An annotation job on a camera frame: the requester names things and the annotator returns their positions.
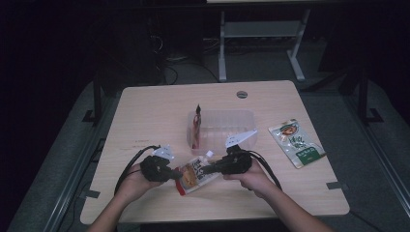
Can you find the person's right hand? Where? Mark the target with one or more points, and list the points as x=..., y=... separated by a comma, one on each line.
x=254, y=180

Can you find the orange white snack packet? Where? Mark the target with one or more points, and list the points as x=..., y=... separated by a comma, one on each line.
x=190, y=179

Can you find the green white snack packet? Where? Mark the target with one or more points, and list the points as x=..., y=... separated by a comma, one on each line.
x=296, y=143

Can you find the white metal desk frame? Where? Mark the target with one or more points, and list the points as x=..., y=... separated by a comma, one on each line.
x=261, y=29

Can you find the grey tape strip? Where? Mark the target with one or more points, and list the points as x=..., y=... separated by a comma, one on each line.
x=89, y=194
x=336, y=185

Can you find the black metal stand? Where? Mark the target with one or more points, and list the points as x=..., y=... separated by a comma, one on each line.
x=363, y=96
x=96, y=103

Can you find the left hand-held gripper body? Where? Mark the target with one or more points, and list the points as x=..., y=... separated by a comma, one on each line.
x=156, y=169

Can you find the black red snack packet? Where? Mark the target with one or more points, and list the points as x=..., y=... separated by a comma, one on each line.
x=196, y=129

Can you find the translucent plastic container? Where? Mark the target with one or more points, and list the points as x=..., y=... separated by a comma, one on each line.
x=222, y=124

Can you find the person's left hand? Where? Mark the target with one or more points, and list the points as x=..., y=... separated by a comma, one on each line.
x=135, y=185

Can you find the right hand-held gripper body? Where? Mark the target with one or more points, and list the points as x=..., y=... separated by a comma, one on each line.
x=237, y=162

